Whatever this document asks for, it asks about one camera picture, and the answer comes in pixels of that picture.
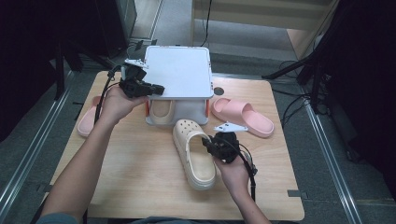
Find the black cabinet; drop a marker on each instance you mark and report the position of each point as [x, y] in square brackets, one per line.
[115, 25]

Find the pink slipper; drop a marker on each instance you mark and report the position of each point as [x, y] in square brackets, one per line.
[87, 123]
[258, 123]

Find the metal floor rail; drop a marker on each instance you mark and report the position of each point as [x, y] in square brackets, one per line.
[34, 146]
[333, 168]

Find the white two-tier shoe rack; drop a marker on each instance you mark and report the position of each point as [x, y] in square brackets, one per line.
[180, 71]

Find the dark round disc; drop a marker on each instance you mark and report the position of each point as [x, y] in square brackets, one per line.
[219, 91]

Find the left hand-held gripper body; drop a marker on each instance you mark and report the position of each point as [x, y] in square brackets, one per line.
[132, 84]

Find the dark curtain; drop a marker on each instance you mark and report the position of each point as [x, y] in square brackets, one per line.
[25, 62]
[367, 77]

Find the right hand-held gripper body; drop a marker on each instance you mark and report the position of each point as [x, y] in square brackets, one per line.
[225, 146]

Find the person's left hand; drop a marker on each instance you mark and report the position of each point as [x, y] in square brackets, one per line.
[115, 105]

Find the person's right hand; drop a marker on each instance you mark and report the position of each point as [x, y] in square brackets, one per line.
[235, 177]

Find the light wooden shelf unit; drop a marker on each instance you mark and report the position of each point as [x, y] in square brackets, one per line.
[249, 15]

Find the cream clog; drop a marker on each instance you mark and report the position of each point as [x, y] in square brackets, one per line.
[161, 112]
[199, 168]

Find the black tripod legs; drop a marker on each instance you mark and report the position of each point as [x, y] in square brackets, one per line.
[93, 57]

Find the black metal stand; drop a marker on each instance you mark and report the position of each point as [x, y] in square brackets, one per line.
[59, 71]

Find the black tripod stand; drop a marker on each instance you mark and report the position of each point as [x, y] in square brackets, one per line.
[299, 63]

